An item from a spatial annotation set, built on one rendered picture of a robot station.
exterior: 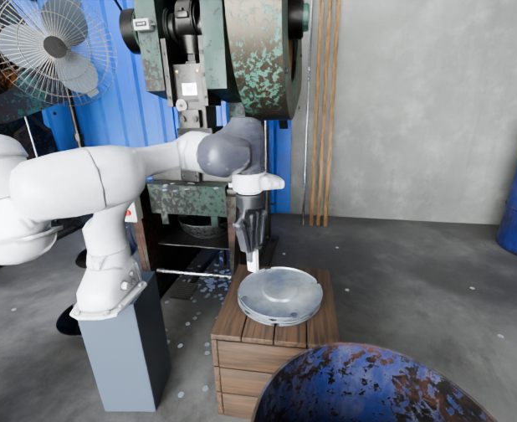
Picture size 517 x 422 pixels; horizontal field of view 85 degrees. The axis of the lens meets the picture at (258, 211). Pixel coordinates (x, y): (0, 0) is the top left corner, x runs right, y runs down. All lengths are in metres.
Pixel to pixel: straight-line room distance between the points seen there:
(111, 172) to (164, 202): 0.94
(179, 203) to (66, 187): 0.94
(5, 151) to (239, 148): 0.40
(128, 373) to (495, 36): 2.92
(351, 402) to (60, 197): 0.76
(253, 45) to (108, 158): 0.70
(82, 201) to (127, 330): 0.58
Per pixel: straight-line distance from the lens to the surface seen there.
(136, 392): 1.19
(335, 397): 0.83
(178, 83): 1.49
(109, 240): 0.91
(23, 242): 0.58
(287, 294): 1.00
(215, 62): 1.37
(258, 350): 0.93
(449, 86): 2.73
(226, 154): 0.61
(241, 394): 1.09
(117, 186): 0.52
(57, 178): 0.51
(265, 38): 1.07
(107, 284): 0.92
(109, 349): 1.09
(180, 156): 0.70
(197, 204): 1.36
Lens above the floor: 0.98
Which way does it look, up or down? 20 degrees down
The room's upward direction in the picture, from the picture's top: 1 degrees counter-clockwise
